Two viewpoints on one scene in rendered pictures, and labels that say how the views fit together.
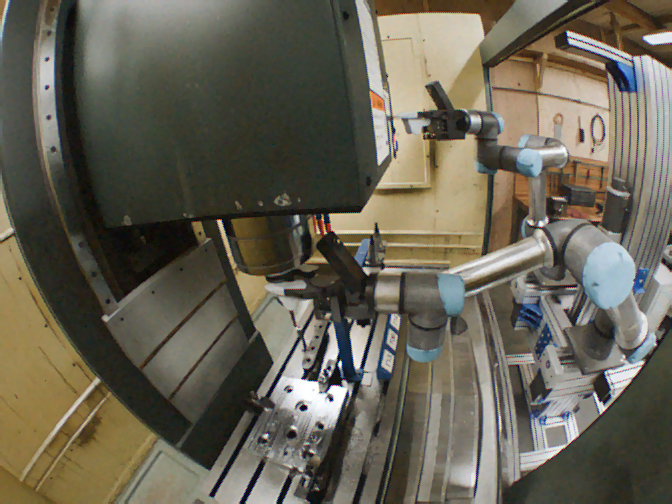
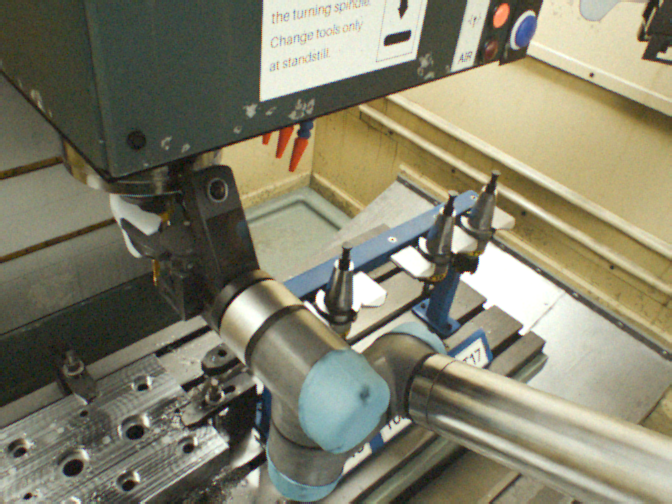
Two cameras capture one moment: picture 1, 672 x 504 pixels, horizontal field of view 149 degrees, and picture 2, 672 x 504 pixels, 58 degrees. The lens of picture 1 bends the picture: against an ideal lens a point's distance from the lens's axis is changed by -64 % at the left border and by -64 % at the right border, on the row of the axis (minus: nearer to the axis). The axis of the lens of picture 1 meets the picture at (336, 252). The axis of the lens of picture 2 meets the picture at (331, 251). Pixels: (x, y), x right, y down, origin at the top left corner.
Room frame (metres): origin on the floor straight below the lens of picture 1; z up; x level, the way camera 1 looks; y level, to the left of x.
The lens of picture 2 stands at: (0.04, -0.28, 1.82)
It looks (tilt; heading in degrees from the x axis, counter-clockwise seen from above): 40 degrees down; 23
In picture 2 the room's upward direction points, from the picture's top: 8 degrees clockwise
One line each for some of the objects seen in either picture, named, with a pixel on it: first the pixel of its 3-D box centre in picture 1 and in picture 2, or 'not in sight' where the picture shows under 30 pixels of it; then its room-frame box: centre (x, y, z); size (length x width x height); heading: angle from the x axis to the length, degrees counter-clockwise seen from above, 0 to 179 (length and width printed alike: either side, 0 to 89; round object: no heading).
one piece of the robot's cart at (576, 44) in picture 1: (596, 51); not in sight; (0.52, -0.92, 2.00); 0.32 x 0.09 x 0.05; 70
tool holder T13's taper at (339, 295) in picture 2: not in sight; (341, 283); (0.61, -0.05, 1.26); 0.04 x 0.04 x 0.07
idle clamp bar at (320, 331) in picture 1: (316, 347); (259, 340); (0.71, 0.13, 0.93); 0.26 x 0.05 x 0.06; 165
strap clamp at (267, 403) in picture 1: (258, 403); (75, 379); (0.44, 0.32, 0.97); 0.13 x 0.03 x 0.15; 70
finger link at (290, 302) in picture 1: (287, 297); (133, 232); (0.40, 0.10, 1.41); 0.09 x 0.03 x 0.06; 83
